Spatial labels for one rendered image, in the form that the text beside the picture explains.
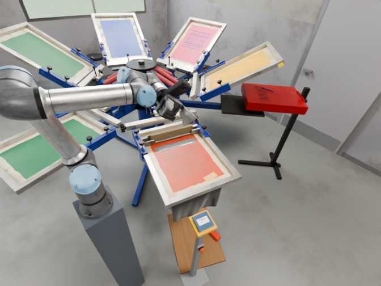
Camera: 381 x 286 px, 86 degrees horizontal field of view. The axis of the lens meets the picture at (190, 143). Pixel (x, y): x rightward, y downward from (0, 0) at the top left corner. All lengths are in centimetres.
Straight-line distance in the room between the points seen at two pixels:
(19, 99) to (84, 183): 39
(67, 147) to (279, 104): 189
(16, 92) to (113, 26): 269
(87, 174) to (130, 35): 256
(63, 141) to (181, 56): 223
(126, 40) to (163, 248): 262
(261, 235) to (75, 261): 184
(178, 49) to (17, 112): 251
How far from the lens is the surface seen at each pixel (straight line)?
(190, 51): 295
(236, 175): 152
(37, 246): 264
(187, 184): 145
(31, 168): 186
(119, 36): 325
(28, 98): 73
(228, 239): 236
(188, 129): 178
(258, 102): 219
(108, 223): 113
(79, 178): 96
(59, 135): 95
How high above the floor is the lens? 211
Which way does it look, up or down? 41 degrees down
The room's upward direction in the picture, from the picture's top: 4 degrees clockwise
